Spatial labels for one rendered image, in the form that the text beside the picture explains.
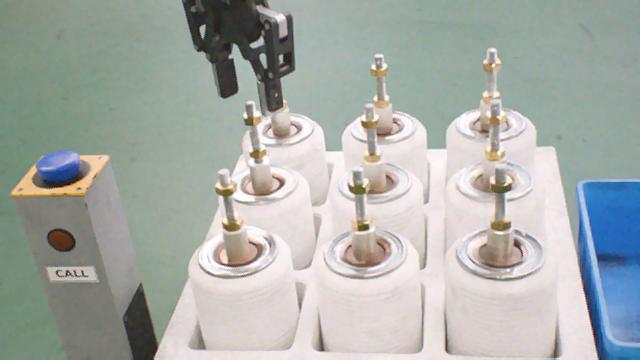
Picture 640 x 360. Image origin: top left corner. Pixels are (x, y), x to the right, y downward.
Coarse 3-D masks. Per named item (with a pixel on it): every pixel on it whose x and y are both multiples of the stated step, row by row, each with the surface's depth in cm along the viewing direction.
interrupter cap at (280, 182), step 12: (276, 168) 91; (288, 168) 90; (240, 180) 89; (276, 180) 89; (288, 180) 88; (240, 192) 87; (252, 192) 87; (264, 192) 87; (276, 192) 86; (288, 192) 86; (252, 204) 85; (264, 204) 85
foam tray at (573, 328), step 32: (544, 160) 100; (320, 224) 96; (544, 224) 90; (576, 256) 85; (576, 288) 81; (192, 320) 82; (576, 320) 77; (160, 352) 79; (192, 352) 78; (224, 352) 78; (256, 352) 77; (288, 352) 77; (320, 352) 77; (576, 352) 74
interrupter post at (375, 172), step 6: (366, 162) 84; (378, 162) 84; (366, 168) 85; (372, 168) 84; (378, 168) 84; (384, 168) 85; (366, 174) 85; (372, 174) 85; (378, 174) 85; (384, 174) 85; (372, 180) 85; (378, 180) 85; (384, 180) 86; (372, 186) 85; (378, 186) 85
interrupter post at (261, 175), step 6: (264, 156) 87; (252, 162) 87; (264, 162) 86; (252, 168) 86; (258, 168) 86; (264, 168) 86; (270, 168) 87; (252, 174) 87; (258, 174) 86; (264, 174) 87; (270, 174) 87; (252, 180) 87; (258, 180) 87; (264, 180) 87; (270, 180) 88; (252, 186) 88; (258, 186) 87; (264, 186) 87; (270, 186) 88
